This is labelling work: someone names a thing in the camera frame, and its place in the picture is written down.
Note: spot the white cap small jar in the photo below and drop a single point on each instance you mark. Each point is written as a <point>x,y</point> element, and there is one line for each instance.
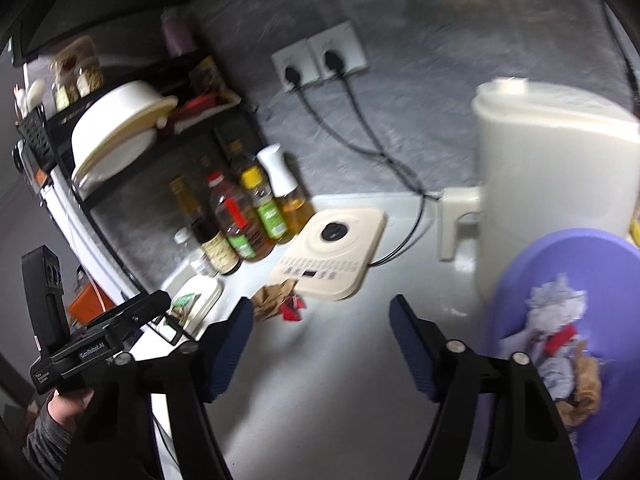
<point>198,259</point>

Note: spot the red wrapper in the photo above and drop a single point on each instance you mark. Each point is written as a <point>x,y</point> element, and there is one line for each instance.
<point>292,308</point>

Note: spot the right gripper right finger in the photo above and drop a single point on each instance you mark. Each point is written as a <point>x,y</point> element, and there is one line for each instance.
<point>423,347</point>

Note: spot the dark sauce bottle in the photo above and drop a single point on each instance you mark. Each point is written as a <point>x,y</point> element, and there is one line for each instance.
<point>205,230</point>

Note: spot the small brown paper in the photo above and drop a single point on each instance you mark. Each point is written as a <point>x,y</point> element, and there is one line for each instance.
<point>586,398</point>

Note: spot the yellow cap green label bottle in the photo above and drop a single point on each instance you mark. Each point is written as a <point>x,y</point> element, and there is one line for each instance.
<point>258,189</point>

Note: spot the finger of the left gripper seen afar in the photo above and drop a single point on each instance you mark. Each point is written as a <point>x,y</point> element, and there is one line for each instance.
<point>143,308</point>

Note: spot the left hand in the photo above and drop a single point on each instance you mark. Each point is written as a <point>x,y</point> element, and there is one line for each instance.
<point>67,409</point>

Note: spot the white bowl on shelf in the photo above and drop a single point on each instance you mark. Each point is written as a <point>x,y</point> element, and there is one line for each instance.
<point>115,130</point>

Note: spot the large brown paper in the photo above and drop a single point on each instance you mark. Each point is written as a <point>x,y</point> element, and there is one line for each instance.
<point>269,299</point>

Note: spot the white plastic container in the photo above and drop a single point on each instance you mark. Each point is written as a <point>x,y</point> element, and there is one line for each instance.
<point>191,299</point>

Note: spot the yellow detergent bottle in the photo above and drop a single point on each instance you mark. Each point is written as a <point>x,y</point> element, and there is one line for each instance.
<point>634,227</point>

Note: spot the purple plastic trash bin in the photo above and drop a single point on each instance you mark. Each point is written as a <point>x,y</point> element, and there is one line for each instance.
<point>607,267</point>

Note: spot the white cap oil sprayer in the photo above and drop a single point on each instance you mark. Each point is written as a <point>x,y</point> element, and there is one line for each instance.
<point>290,196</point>

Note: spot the white wall socket right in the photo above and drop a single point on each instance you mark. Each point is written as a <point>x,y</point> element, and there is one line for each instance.
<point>344,41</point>

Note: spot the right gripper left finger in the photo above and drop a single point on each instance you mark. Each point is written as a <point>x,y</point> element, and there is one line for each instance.
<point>222,346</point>

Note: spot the white wall socket left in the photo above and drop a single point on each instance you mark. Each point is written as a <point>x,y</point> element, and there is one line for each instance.
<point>299,56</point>

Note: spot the red cap oil bottle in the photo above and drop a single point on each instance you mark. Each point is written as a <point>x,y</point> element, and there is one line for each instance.
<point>236,216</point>

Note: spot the cream induction cooker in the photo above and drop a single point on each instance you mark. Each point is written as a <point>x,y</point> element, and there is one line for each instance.
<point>329,258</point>

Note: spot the white wall socket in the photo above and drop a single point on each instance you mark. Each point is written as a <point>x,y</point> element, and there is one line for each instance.
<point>344,41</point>
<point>299,56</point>

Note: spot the white tissue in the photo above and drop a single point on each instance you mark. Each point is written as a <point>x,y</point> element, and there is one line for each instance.
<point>553,305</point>

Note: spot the cream air fryer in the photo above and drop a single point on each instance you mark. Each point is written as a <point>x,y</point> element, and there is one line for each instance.
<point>552,158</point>

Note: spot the black kitchen rack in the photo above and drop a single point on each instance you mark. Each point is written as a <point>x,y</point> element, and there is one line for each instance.
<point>222,116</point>

